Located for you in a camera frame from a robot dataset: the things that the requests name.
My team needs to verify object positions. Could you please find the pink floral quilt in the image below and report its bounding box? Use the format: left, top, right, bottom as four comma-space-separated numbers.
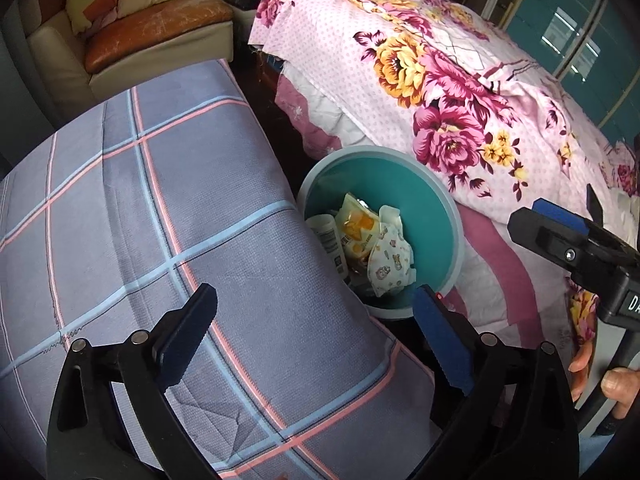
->
247, 0, 640, 376

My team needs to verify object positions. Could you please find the yellow orange snack packet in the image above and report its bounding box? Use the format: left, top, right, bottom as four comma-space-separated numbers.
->
334, 192, 383, 263

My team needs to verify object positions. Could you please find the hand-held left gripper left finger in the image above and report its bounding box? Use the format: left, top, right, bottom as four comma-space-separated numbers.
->
47, 282, 221, 480

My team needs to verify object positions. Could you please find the teal trash bin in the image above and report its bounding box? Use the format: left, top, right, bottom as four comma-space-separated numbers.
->
296, 147, 465, 321

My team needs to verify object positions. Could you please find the brown beige cushion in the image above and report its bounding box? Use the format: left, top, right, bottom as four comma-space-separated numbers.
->
22, 0, 73, 36

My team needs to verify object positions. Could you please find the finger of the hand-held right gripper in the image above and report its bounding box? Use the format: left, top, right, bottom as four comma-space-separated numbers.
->
506, 199, 637, 277
586, 184, 606, 229

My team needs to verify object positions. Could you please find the orange seat cushion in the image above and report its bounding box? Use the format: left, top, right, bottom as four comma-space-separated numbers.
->
84, 0, 233, 73

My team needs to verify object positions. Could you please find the teal cabinet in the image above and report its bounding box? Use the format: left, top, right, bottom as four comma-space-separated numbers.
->
502, 0, 640, 126

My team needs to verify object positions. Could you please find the purple plaid blanket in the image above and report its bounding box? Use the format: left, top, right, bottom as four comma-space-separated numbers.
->
0, 57, 443, 480

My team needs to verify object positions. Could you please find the person's right hand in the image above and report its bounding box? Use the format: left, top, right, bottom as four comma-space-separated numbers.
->
569, 344, 640, 420

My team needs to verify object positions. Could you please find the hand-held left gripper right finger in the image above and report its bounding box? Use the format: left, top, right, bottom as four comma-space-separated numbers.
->
407, 284, 581, 480

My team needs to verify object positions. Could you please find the beige sofa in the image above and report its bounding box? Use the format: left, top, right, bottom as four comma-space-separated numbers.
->
2, 0, 236, 126

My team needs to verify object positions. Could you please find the white cup dark blue rim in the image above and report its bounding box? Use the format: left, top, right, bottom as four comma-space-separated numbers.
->
306, 214, 353, 283

